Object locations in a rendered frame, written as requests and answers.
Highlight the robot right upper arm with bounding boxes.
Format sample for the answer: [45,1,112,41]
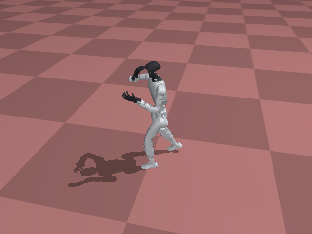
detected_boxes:
[135,72,149,82]

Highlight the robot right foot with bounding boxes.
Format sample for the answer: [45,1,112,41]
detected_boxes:
[167,142,183,151]

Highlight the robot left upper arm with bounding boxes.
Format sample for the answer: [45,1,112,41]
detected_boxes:
[153,85,166,113]

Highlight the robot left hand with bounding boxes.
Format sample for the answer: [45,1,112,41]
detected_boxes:
[122,91,141,103]

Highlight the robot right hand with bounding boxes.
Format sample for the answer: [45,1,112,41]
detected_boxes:
[132,66,145,81]

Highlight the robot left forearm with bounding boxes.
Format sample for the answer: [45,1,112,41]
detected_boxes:
[136,100,158,113]

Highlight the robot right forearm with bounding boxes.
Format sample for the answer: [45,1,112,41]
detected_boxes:
[128,76,138,82]

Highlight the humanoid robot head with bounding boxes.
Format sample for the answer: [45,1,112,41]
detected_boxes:
[145,61,162,82]

